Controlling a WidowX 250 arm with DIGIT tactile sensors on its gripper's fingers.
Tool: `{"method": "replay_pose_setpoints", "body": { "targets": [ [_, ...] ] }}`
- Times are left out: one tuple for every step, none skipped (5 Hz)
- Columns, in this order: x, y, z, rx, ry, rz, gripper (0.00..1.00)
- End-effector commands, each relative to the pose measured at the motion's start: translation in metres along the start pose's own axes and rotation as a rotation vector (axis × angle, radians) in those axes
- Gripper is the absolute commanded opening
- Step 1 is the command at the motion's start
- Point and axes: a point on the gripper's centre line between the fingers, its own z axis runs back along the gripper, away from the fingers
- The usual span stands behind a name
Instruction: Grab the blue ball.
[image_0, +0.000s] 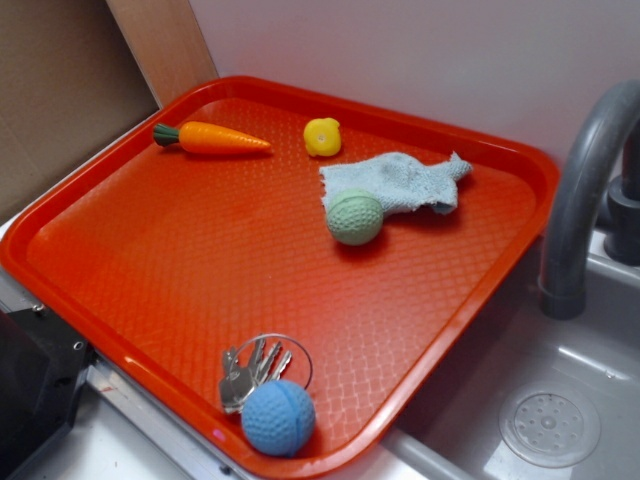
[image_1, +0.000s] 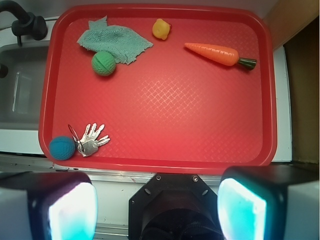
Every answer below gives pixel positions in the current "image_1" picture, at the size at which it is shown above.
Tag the teal microfibre cloth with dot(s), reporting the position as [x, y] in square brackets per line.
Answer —
[123, 43]

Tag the black faucet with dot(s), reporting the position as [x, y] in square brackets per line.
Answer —
[26, 23]

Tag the green foam ball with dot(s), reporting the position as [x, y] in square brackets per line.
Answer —
[103, 63]

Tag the silver key bunch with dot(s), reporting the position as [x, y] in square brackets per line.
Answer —
[89, 143]

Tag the yellow rubber duck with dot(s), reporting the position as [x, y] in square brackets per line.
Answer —
[161, 29]

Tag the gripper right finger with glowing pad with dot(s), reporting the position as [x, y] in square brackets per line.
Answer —
[274, 202]

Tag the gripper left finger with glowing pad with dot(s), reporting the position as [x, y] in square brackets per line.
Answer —
[47, 206]

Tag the grey sink basin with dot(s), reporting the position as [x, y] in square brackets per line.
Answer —
[21, 89]

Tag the orange plastic toy carrot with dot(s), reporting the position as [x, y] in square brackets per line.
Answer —
[226, 56]

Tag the red plastic tray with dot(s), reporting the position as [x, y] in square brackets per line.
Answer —
[172, 110]

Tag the blue foam ball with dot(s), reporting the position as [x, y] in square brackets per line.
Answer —
[62, 148]

